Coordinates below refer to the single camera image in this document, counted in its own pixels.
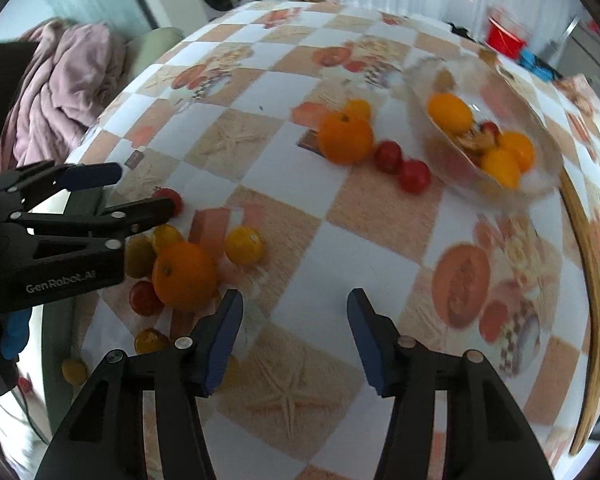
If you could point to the large orange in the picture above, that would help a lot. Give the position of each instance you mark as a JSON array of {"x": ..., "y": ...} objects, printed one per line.
[
  {"x": 345, "y": 137},
  {"x": 184, "y": 275}
]

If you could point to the greenish cherry tomato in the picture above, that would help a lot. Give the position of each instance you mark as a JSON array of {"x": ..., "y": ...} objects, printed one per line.
[{"x": 139, "y": 257}]

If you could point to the person's left hand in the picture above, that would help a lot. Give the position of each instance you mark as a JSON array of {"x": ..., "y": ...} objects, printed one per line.
[{"x": 16, "y": 332}]

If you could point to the red cherry tomato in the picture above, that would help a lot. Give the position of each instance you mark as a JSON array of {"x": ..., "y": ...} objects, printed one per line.
[
  {"x": 414, "y": 175},
  {"x": 490, "y": 128},
  {"x": 388, "y": 156},
  {"x": 144, "y": 298},
  {"x": 175, "y": 196}
]

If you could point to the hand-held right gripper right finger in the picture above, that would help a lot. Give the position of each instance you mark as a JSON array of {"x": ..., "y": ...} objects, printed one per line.
[{"x": 372, "y": 345}]

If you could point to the yellow cherry tomato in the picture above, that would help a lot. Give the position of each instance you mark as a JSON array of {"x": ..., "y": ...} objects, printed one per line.
[
  {"x": 244, "y": 245},
  {"x": 166, "y": 237},
  {"x": 74, "y": 371},
  {"x": 151, "y": 341},
  {"x": 358, "y": 107}
]

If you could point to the blue plastic object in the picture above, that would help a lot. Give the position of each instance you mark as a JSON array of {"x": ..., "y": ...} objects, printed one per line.
[{"x": 536, "y": 65}]

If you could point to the red bucket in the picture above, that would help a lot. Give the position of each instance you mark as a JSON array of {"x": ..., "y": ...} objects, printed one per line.
[{"x": 505, "y": 35}]

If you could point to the small orange citrus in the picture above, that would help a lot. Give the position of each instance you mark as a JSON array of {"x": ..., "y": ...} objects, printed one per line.
[
  {"x": 501, "y": 167},
  {"x": 450, "y": 111},
  {"x": 519, "y": 149}
]

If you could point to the pink blanket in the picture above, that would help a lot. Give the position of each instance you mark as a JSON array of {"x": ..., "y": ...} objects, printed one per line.
[{"x": 55, "y": 90}]

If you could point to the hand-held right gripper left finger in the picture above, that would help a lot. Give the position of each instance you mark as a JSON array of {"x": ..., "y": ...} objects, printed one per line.
[{"x": 219, "y": 345}]

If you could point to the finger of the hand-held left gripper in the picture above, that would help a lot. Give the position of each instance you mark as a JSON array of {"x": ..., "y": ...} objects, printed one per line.
[
  {"x": 140, "y": 212},
  {"x": 90, "y": 174}
]

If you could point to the checkered fruit-print tablecloth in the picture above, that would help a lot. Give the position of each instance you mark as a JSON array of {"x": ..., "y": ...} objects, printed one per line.
[{"x": 280, "y": 90}]

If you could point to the clear glass bowl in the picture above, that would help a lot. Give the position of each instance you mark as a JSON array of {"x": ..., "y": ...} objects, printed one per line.
[{"x": 535, "y": 180}]

